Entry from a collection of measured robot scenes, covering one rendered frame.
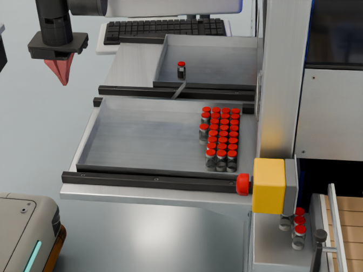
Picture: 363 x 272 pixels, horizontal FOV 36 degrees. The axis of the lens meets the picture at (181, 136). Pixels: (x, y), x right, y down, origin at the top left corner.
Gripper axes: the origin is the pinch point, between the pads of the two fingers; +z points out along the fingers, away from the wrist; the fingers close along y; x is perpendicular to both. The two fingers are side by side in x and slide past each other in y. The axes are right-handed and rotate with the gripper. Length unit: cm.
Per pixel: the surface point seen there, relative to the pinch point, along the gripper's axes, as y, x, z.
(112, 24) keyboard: -11, 77, 25
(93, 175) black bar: 5.4, -6.7, 18.6
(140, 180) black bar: 15.4, -7.3, 18.7
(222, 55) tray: 28, 49, 20
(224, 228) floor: 30, 67, 108
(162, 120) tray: 16.3, 16.5, 20.3
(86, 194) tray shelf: 4.5, -10.4, 20.8
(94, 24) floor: -69, 243, 107
